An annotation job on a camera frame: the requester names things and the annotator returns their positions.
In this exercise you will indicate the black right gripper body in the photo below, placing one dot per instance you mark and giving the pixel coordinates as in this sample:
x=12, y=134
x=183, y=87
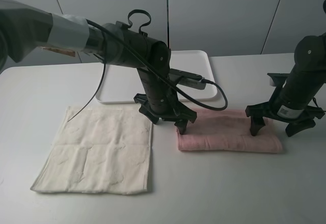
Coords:
x=263, y=110

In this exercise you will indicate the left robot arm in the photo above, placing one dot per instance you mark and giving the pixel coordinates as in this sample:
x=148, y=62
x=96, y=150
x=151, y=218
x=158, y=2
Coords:
x=24, y=28

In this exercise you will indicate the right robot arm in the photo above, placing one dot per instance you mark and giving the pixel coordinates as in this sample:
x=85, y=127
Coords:
x=294, y=91

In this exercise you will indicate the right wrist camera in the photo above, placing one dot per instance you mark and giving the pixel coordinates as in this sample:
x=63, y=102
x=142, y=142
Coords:
x=277, y=79

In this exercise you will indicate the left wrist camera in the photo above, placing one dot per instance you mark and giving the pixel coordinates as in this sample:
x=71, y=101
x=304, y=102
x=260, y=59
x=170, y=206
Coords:
x=187, y=79

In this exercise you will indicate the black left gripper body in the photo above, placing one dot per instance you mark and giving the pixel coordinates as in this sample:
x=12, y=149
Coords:
x=165, y=109

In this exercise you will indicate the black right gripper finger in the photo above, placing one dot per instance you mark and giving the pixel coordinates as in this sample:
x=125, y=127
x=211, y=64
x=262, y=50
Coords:
x=294, y=128
x=256, y=124

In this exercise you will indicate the cream white towel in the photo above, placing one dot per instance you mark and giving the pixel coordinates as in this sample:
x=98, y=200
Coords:
x=98, y=150

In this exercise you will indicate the pink towel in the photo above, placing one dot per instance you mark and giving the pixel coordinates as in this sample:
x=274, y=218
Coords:
x=227, y=130

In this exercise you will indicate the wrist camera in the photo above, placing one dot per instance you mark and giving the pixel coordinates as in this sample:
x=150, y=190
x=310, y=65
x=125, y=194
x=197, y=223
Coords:
x=277, y=79
x=187, y=79

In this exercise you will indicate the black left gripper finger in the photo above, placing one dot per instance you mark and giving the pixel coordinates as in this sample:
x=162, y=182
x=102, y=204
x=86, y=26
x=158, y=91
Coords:
x=152, y=116
x=181, y=126

